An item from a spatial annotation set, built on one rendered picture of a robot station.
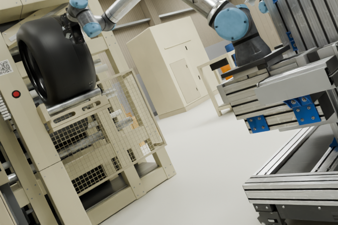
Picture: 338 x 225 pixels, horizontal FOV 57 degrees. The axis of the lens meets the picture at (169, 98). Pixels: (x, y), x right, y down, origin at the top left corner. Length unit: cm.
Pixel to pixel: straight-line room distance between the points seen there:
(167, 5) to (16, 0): 867
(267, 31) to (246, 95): 1076
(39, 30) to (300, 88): 136
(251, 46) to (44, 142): 123
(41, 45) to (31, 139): 52
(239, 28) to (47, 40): 106
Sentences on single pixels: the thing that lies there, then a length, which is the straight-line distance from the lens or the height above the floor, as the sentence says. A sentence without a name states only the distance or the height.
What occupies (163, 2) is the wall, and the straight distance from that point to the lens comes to 1072.
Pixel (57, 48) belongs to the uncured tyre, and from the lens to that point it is 182.
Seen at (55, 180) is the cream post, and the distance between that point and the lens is 192.
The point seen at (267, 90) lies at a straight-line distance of 118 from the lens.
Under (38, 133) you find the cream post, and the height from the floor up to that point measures 81.
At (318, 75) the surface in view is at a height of 61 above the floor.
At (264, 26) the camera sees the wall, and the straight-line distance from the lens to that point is 1212.
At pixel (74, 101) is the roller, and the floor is 90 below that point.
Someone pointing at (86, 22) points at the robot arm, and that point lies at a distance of 149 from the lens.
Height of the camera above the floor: 79
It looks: 3 degrees down
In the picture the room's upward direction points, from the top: 24 degrees counter-clockwise
